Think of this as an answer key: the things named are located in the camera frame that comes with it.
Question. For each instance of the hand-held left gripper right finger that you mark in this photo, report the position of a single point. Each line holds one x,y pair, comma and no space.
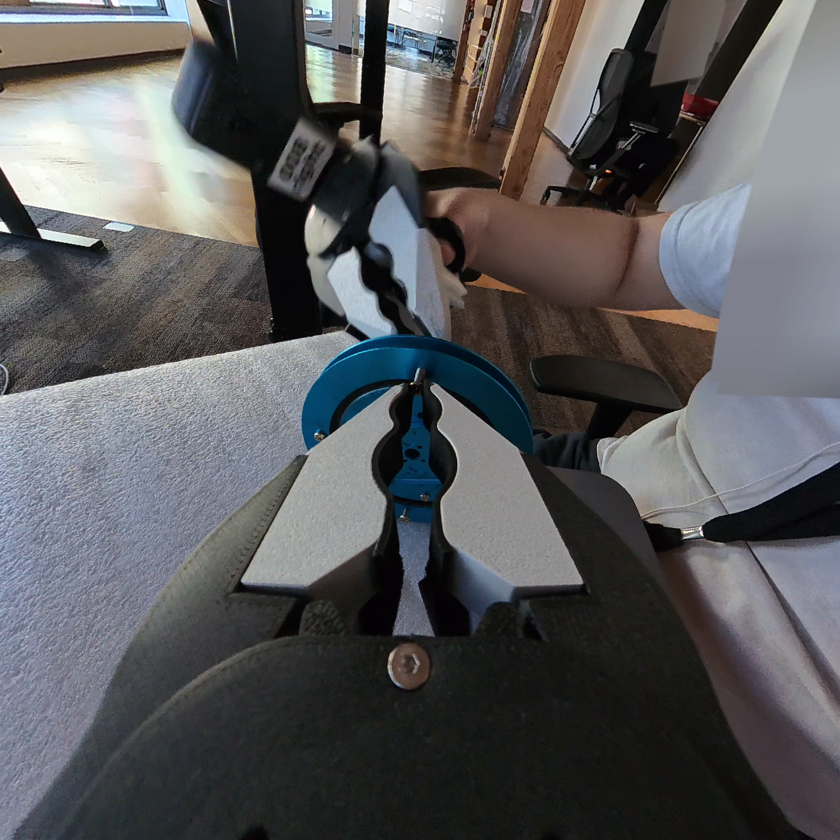
512,525

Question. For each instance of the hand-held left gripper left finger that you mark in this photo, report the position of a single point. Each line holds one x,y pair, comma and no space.
315,525

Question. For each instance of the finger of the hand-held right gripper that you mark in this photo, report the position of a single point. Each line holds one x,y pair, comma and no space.
413,262
358,295

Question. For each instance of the blue round metal turntable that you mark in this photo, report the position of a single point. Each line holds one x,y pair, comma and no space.
394,354

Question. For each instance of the person's right forearm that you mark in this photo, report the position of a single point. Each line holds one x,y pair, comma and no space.
577,249

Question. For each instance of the black desk leg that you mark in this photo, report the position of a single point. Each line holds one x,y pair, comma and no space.
282,229

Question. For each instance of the person's right hand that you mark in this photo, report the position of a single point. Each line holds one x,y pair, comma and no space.
472,216

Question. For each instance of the person's dark trousers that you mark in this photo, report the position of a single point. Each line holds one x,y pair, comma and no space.
564,449

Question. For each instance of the black chair armrest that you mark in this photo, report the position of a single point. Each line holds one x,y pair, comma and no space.
604,380

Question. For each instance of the white foam sheet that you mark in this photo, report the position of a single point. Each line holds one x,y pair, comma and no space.
131,492

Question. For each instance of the wooden pillar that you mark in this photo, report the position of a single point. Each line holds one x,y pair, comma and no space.
538,98

